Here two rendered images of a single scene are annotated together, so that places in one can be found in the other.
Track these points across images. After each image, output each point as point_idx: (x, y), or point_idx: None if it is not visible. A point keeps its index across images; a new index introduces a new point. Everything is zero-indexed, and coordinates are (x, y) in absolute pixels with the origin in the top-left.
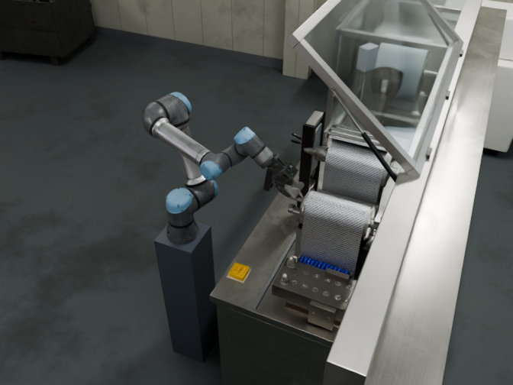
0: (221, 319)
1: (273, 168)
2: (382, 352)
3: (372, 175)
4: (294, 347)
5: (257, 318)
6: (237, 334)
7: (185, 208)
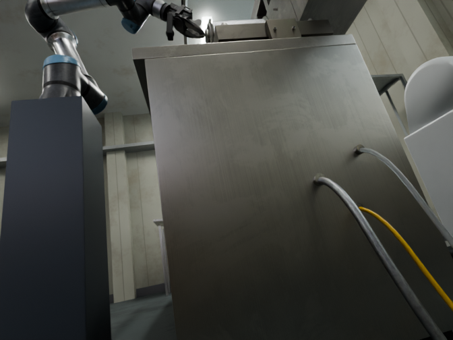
0: (156, 88)
1: (172, 12)
2: None
3: None
4: (280, 76)
5: (215, 50)
6: (190, 104)
7: (74, 63)
